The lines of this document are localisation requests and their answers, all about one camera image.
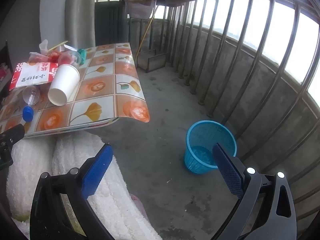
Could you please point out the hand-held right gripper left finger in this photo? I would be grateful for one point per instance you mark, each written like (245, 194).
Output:
(97, 172)

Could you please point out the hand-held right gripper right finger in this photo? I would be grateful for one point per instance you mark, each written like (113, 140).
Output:
(227, 170)

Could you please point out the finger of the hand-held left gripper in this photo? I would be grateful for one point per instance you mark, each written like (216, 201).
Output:
(5, 156)
(12, 133)

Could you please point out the blue plastic basket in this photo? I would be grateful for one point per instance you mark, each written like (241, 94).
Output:
(207, 135)

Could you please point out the clear bottle with blue cap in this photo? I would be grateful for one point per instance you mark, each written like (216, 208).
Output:
(31, 95)

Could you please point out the red white snack bag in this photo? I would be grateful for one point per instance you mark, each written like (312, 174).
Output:
(32, 76)

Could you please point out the white paper cup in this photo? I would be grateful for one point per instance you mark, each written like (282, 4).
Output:
(63, 82)

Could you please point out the red snack wrapper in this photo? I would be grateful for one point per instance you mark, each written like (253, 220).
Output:
(53, 55)

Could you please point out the clear bag with red label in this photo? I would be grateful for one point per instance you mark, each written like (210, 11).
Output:
(43, 46)

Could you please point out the clear plastic cup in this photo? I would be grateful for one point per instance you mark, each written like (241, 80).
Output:
(68, 58)

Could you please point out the teal plastic lid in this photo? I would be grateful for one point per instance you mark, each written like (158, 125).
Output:
(82, 54)

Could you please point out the white fluffy towel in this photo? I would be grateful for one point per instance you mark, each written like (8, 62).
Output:
(120, 205)

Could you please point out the pink slipper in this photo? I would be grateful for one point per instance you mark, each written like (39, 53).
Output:
(137, 203)

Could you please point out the pink flowered blanket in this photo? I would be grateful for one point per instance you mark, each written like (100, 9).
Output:
(2, 73)

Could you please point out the table with patterned tablecloth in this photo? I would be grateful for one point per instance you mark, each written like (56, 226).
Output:
(100, 85)

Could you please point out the metal dustpan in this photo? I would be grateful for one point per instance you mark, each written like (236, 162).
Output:
(155, 62)

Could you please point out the yellow broom stick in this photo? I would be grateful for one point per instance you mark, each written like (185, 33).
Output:
(145, 35)

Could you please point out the grey checked hanging cloth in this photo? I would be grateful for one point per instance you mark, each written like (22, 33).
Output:
(140, 8)

